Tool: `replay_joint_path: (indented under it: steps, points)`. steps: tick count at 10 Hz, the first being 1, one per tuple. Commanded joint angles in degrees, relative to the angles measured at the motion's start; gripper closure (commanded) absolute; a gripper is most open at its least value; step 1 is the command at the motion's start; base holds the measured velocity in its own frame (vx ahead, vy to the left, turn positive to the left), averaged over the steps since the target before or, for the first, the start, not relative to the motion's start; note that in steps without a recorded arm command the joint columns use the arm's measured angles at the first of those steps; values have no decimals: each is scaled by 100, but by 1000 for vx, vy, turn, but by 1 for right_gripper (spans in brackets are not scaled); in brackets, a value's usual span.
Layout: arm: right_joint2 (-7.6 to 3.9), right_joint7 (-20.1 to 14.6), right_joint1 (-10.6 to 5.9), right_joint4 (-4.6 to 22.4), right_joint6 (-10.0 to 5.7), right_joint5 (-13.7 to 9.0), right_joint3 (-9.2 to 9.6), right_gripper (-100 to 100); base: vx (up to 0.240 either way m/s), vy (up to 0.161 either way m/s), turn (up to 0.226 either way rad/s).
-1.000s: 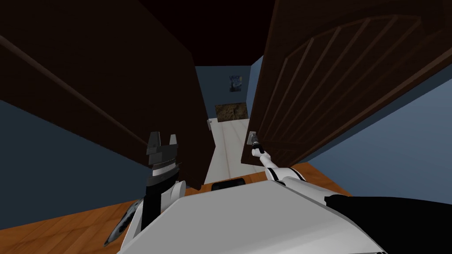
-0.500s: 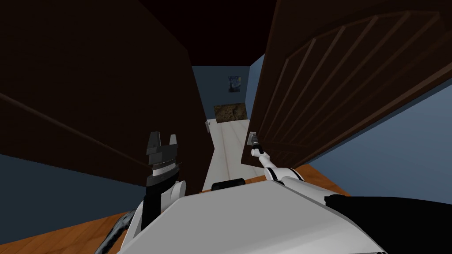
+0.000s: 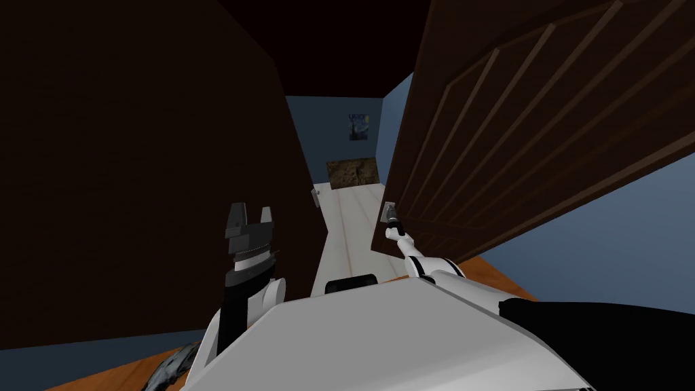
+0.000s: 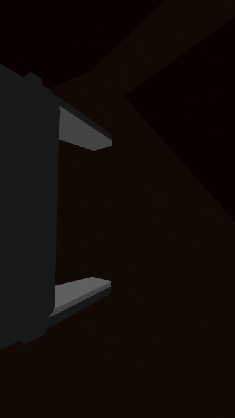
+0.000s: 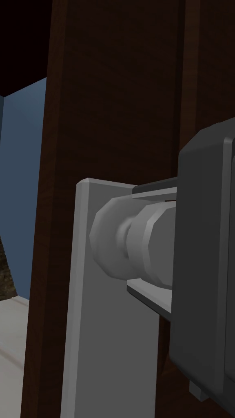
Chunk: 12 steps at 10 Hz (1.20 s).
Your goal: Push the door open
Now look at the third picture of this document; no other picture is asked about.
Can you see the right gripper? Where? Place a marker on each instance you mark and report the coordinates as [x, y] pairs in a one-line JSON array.
[[396, 223]]

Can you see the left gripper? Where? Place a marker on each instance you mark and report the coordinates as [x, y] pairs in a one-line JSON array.
[[251, 238]]

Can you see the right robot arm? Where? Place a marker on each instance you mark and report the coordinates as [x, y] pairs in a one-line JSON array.
[[597, 342]]

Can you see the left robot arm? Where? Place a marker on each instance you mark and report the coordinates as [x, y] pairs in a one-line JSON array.
[[236, 304]]

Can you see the dark brown rectangular block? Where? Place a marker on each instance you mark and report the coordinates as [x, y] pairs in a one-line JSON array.
[[353, 172]]

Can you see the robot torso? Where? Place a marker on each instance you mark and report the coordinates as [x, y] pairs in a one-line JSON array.
[[380, 336]]

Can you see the dark brown panelled door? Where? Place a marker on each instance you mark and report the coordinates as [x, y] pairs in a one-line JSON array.
[[532, 125]]

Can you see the blue picture on wall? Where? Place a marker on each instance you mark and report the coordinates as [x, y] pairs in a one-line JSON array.
[[358, 127]]

